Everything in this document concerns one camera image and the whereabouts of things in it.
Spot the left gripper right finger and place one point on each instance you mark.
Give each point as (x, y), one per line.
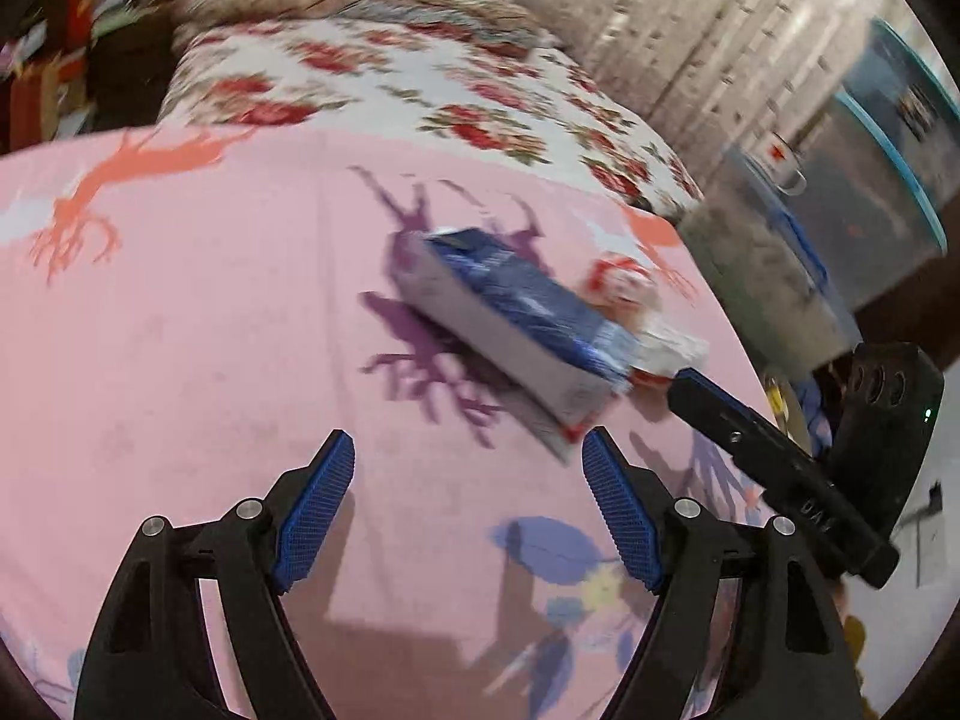
(786, 657)

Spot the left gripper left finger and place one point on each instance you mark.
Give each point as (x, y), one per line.
(149, 655)

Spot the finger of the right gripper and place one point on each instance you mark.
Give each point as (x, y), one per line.
(699, 401)

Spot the red white wrapper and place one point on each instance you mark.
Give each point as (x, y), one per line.
(625, 292)

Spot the blue white carton box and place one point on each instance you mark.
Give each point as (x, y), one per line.
(543, 337)

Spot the clear bin teal lid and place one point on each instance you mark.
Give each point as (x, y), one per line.
(864, 211)

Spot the white enamel mug red star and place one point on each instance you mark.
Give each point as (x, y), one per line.
(777, 160)

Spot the top clear storage bin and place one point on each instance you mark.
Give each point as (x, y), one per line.
(901, 94)

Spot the pink patterned table cloth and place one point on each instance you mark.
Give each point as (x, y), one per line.
(186, 315)

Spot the beige patterned curtain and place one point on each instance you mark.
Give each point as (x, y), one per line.
(712, 74)

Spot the floral bed sheet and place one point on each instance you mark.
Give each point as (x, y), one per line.
(541, 114)

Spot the clear bin blue handle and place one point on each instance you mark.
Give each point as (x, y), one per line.
(765, 273)

